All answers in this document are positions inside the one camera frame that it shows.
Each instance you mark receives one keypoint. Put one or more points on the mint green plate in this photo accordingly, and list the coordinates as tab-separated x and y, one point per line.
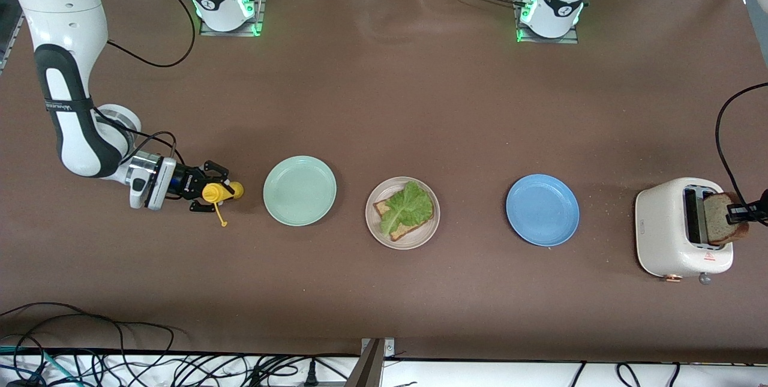
300	191

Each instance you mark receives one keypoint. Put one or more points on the green lettuce leaf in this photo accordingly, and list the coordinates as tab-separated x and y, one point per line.
411	204

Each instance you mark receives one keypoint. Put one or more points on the black power plug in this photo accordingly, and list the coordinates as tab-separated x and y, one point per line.
311	374

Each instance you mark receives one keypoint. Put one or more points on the brown bread slice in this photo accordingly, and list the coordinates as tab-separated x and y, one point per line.
414	228
717	225

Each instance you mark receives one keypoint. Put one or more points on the aluminium frame profile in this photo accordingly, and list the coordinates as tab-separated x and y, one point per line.
12	39

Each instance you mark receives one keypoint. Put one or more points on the beige plate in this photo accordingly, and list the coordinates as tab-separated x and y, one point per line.
408	244

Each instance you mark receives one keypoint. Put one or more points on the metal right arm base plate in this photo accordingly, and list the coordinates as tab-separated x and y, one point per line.
261	15

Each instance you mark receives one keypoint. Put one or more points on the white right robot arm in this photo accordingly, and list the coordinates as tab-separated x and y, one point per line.
60	9

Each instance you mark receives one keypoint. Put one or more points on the grey metal bracket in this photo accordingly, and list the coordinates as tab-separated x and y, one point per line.
372	369

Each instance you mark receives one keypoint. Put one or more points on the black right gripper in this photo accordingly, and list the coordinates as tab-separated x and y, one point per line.
185	183

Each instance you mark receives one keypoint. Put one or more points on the blue plate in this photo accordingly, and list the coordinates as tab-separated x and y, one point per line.
542	210

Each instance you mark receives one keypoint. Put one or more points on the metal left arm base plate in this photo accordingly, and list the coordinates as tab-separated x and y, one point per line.
546	41

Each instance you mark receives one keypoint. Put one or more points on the yellow mustard squeeze bottle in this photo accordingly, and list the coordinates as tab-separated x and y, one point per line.
213	193

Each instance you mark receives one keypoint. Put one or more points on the white two-slot toaster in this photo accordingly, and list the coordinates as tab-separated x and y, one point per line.
660	237

